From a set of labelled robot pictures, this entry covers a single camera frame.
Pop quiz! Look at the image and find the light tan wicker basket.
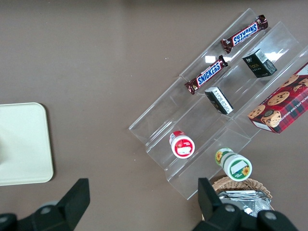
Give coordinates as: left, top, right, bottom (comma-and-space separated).
203, 176, 275, 221

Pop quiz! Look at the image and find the Snickers chocolate bar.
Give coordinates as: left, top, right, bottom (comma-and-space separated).
184, 55, 229, 96
220, 14, 269, 54

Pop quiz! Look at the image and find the clear acrylic stepped shelf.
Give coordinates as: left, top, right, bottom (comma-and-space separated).
128, 8, 308, 201

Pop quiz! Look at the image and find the red tartan cookie box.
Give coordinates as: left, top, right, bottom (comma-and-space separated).
247, 62, 308, 134

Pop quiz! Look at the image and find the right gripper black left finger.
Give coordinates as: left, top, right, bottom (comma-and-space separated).
0, 178, 90, 231

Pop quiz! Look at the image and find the small black carton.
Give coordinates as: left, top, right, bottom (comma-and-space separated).
204, 86, 234, 115
242, 49, 278, 78

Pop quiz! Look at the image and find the red lidded jar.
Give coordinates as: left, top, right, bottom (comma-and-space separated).
169, 130, 195, 159

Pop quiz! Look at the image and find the green sunflower lidded jar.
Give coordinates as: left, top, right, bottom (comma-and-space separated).
214, 147, 253, 181

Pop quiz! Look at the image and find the beige plastic tray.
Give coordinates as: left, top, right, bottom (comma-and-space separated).
0, 102, 54, 186

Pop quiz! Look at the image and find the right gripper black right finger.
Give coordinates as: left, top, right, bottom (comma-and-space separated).
192, 177, 298, 231

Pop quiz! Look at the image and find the silver foil packet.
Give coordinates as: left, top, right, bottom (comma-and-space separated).
216, 190, 272, 218

